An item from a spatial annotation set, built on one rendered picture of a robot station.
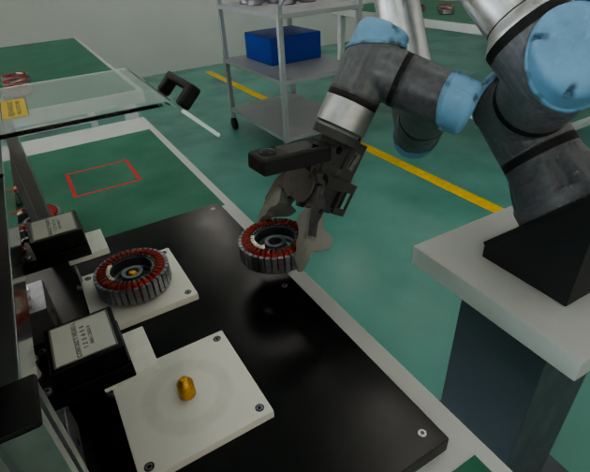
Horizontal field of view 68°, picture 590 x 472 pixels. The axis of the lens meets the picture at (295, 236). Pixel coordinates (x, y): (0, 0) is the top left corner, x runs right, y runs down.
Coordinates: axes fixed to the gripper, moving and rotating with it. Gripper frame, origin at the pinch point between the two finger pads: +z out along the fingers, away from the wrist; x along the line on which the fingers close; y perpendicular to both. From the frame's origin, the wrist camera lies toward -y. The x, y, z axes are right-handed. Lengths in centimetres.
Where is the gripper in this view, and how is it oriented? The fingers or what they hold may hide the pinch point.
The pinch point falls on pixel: (272, 248)
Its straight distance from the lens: 68.1
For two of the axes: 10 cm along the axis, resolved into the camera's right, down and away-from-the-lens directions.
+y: 7.5, 1.7, 6.3
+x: -5.2, -4.4, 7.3
